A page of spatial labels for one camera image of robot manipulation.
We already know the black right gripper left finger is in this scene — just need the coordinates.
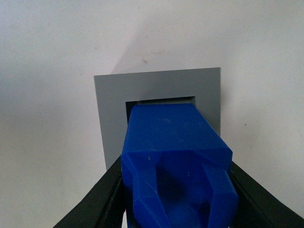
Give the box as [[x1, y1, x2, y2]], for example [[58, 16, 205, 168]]
[[55, 158, 125, 228]]

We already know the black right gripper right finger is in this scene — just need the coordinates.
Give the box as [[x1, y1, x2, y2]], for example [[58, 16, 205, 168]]
[[230, 163, 304, 228]]

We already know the blue plastic part with handle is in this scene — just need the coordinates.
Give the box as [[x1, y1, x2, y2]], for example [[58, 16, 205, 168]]
[[121, 104, 238, 228]]

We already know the gray cube base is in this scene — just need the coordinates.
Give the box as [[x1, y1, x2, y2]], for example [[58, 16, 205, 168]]
[[94, 67, 221, 169]]

